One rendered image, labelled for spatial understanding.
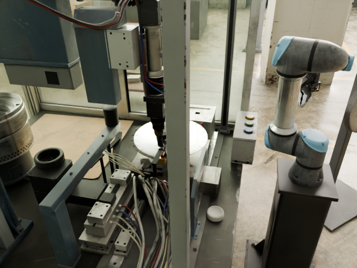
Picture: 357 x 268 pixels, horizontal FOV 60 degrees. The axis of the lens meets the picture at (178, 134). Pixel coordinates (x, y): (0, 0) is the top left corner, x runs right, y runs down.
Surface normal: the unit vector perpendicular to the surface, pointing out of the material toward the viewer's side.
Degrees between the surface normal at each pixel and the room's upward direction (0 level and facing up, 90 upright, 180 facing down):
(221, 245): 0
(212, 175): 0
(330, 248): 0
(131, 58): 90
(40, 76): 90
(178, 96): 90
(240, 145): 90
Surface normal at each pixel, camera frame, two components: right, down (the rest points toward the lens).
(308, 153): -0.53, 0.46
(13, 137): 0.85, 0.27
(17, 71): -0.24, 0.52
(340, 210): -0.02, -0.85
